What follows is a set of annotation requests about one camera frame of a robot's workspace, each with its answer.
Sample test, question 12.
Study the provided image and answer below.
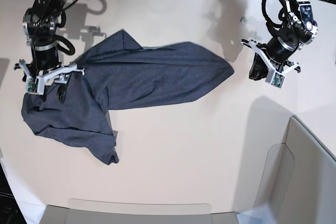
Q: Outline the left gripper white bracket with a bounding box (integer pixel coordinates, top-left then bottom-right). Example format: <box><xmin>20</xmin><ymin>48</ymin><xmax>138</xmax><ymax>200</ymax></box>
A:
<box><xmin>240</xmin><ymin>39</ymin><xmax>301</xmax><ymax>80</ymax></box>

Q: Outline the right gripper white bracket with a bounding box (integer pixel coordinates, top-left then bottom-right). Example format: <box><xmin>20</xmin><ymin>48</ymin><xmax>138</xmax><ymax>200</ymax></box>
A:
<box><xmin>14</xmin><ymin>59</ymin><xmax>85</xmax><ymax>103</ymax></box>

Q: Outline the dark blue t-shirt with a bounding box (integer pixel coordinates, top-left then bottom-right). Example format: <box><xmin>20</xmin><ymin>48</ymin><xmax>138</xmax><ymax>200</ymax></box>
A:
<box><xmin>22</xmin><ymin>30</ymin><xmax>234</xmax><ymax>165</ymax></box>

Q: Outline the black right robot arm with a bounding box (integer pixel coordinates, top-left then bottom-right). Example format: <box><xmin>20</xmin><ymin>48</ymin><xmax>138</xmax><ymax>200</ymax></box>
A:
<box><xmin>14</xmin><ymin>0</ymin><xmax>83</xmax><ymax>103</ymax></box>

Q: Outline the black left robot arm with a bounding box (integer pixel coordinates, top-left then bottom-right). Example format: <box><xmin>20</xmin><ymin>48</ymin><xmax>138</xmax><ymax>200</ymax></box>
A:
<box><xmin>241</xmin><ymin>0</ymin><xmax>318</xmax><ymax>88</ymax></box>

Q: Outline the grey front partition panel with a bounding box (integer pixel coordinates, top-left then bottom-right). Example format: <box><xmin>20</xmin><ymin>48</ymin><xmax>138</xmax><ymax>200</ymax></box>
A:
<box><xmin>40</xmin><ymin>201</ymin><xmax>241</xmax><ymax>223</ymax></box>

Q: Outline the grey partition panel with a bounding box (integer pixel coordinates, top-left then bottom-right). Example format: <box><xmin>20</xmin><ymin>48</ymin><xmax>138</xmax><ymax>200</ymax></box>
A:
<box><xmin>40</xmin><ymin>201</ymin><xmax>241</xmax><ymax>223</ymax></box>
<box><xmin>253</xmin><ymin>115</ymin><xmax>336</xmax><ymax>224</ymax></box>

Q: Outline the grey right side partition panel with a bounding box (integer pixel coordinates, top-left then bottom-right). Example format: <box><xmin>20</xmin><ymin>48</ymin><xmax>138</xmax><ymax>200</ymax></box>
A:
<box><xmin>253</xmin><ymin>115</ymin><xmax>336</xmax><ymax>224</ymax></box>

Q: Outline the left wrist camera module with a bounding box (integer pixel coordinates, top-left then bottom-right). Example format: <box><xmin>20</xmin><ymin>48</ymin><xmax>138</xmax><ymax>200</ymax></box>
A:
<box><xmin>266</xmin><ymin>70</ymin><xmax>286</xmax><ymax>89</ymax></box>

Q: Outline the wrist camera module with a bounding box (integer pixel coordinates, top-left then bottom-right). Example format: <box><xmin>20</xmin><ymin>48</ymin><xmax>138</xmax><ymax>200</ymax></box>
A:
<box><xmin>25</xmin><ymin>77</ymin><xmax>45</xmax><ymax>95</ymax></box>
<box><xmin>266</xmin><ymin>70</ymin><xmax>286</xmax><ymax>89</ymax></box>

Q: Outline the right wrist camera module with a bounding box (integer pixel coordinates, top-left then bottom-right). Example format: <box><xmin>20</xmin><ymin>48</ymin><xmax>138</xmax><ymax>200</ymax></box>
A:
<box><xmin>25</xmin><ymin>77</ymin><xmax>45</xmax><ymax>95</ymax></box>

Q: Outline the clear acrylic right panel bracket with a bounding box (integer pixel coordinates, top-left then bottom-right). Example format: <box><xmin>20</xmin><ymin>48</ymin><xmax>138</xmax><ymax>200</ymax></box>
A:
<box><xmin>254</xmin><ymin>143</ymin><xmax>295</xmax><ymax>214</ymax></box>

